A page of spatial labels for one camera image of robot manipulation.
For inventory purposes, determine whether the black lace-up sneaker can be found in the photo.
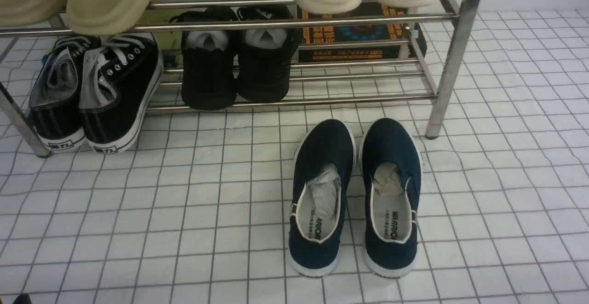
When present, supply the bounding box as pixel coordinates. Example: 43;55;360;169
29;35;102;152
79;32;163;155

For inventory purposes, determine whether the navy slip-on shoe left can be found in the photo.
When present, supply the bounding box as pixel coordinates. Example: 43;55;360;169
288;118;356;278

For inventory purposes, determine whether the navy slip-on shoe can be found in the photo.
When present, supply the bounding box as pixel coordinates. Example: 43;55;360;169
288;118;356;278
359;118;423;278

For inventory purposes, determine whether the black mesh shoe right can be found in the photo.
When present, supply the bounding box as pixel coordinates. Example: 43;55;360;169
237;28;302;103

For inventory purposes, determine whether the black mesh shoe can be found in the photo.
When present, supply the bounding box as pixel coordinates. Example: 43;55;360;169
237;28;302;103
180;28;241;111

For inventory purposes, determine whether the navy slip-on shoe right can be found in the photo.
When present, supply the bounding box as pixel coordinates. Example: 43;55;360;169
359;118;423;278

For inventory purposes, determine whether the silver metal shoe rack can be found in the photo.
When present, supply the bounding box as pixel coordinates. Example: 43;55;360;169
1;0;480;159

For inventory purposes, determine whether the black mesh shoe left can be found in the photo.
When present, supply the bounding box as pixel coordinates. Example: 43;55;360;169
180;28;241;111

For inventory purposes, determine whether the white grid floor cloth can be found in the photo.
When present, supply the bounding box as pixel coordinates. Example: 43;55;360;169
0;9;589;304

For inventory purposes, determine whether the black orange printed box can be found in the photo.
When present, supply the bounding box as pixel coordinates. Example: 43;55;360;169
297;2;407;63

